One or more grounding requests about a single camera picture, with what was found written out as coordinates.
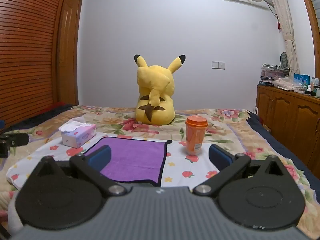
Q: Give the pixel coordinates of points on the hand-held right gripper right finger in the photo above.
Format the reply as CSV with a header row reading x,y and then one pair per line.
x,y
220,156

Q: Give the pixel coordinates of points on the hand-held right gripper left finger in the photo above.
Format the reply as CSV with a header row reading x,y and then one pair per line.
x,y
101,156

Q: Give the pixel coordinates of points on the purple towel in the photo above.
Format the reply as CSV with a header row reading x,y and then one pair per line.
x,y
135,155

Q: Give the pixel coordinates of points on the purple tissue box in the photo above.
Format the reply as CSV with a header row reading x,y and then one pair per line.
x,y
80,137

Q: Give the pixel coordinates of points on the orange cup with lid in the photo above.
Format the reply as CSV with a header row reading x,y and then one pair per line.
x,y
196,135

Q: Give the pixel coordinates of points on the floral blanket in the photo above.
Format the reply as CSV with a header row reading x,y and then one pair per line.
x,y
120,120

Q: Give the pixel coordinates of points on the white strawberry print cloth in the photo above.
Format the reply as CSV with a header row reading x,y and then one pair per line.
x,y
180,170

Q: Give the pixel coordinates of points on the dark blue bed sheet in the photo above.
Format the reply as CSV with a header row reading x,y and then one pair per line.
x,y
280,145

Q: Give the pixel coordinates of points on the wooden cabinet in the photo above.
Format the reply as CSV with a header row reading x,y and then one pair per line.
x,y
287,115

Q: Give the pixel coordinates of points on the yellow plush toy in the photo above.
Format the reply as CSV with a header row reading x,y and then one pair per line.
x,y
152,85

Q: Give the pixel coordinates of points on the wooden louvered wardrobe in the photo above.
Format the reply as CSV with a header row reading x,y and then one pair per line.
x,y
27,50

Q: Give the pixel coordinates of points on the stack of folded cloths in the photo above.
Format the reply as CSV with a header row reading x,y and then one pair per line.
x,y
273,72

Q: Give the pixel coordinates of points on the wooden door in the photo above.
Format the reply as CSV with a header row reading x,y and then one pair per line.
x,y
68,55

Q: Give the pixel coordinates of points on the blue printed box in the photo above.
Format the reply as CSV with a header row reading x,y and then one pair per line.
x,y
301,81

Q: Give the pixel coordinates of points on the grey hand fan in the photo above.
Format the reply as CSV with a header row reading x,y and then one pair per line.
x,y
284,59

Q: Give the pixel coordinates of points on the group of small bottles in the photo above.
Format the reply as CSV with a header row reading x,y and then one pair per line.
x,y
314,86

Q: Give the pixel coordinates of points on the beige patterned curtain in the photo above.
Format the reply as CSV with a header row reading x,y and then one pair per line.
x,y
287,30

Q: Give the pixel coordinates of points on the white wall switch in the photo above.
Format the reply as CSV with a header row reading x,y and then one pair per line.
x,y
218,65

